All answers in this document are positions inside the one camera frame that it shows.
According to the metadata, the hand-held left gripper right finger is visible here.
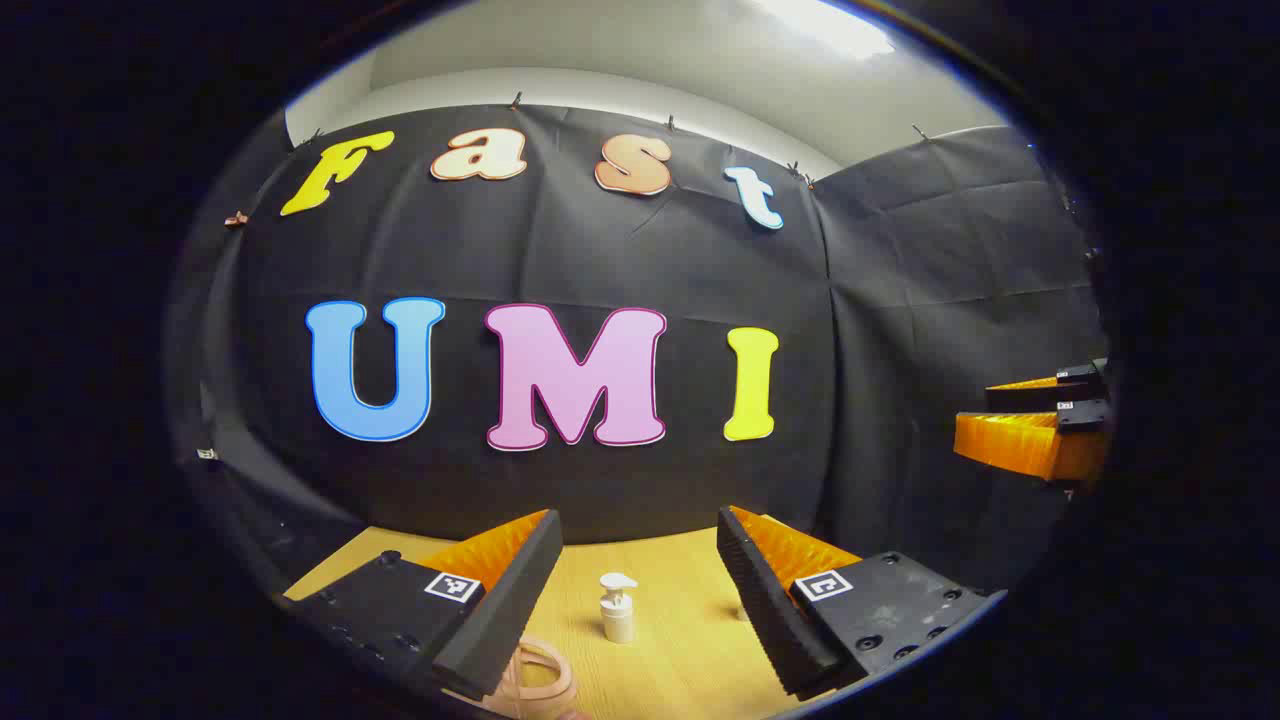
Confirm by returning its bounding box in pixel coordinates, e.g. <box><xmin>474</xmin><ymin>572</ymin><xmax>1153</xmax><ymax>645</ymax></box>
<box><xmin>716</xmin><ymin>505</ymin><xmax>1007</xmax><ymax>701</ymax></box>

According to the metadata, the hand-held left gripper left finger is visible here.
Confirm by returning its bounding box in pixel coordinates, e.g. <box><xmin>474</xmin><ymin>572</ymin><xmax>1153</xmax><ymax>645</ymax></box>
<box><xmin>283</xmin><ymin>508</ymin><xmax>564</xmax><ymax>703</ymax></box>

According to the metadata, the pink suitcase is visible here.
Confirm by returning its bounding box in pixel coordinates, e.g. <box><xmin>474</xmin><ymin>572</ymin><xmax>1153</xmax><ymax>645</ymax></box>
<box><xmin>480</xmin><ymin>635</ymin><xmax>583</xmax><ymax>720</ymax></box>

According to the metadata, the white pump bottle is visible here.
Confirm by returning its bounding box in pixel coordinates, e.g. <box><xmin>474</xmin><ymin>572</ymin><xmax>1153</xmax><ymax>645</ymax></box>
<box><xmin>598</xmin><ymin>572</ymin><xmax>639</xmax><ymax>644</ymax></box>

